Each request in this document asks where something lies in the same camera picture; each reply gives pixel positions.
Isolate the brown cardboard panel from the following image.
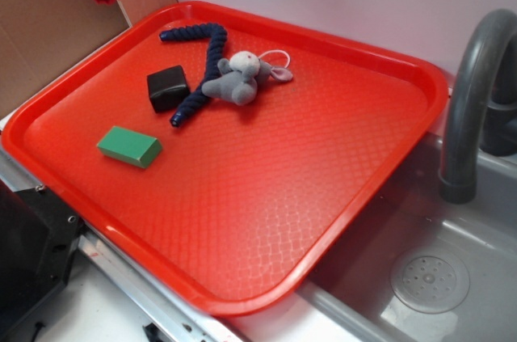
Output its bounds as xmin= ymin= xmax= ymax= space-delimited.
xmin=1 ymin=0 xmax=177 ymax=116

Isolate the black square pouch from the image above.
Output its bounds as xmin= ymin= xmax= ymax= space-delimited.
xmin=147 ymin=65 xmax=191 ymax=113

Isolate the green rectangular block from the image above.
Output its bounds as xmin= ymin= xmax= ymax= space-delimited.
xmin=97 ymin=126 xmax=162 ymax=168

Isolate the grey plush mouse toy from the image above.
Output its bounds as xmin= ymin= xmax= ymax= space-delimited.
xmin=201 ymin=49 xmax=293 ymax=106

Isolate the red plastic tray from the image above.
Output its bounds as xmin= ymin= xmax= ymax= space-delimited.
xmin=2 ymin=2 xmax=448 ymax=317

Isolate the grey toy faucet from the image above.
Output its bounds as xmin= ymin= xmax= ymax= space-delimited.
xmin=439 ymin=9 xmax=516 ymax=204

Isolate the grey toy sink basin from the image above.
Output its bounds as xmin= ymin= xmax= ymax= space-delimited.
xmin=300 ymin=135 xmax=516 ymax=341

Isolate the dark blue twisted rope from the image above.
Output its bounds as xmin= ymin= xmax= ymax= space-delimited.
xmin=158 ymin=22 xmax=229 ymax=129

